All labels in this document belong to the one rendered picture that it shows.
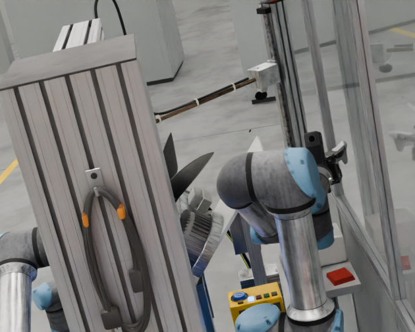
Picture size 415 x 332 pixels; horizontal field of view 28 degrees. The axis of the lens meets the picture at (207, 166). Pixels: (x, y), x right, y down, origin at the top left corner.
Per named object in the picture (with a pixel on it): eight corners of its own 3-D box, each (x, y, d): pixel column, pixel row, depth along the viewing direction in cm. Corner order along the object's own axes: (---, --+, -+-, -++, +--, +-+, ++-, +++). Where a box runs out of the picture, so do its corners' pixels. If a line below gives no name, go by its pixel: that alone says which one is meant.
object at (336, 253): (338, 243, 319) (334, 217, 315) (348, 261, 303) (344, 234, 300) (296, 252, 319) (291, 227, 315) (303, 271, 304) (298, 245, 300)
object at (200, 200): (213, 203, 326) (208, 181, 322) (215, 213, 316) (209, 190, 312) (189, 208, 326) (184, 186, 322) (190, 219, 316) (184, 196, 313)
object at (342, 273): (346, 270, 297) (346, 265, 297) (356, 280, 290) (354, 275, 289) (326, 276, 296) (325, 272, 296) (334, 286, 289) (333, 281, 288)
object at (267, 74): (271, 81, 311) (267, 59, 308) (283, 82, 305) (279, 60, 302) (250, 89, 305) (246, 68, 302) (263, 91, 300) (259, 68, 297)
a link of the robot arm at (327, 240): (297, 240, 230) (290, 204, 226) (337, 237, 226) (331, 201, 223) (292, 253, 223) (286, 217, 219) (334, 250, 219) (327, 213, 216)
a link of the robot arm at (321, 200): (296, 218, 217) (291, 189, 214) (304, 201, 226) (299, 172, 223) (326, 217, 214) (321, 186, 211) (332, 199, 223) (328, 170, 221)
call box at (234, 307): (282, 309, 260) (276, 280, 257) (288, 326, 251) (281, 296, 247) (233, 320, 261) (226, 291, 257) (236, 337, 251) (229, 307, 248)
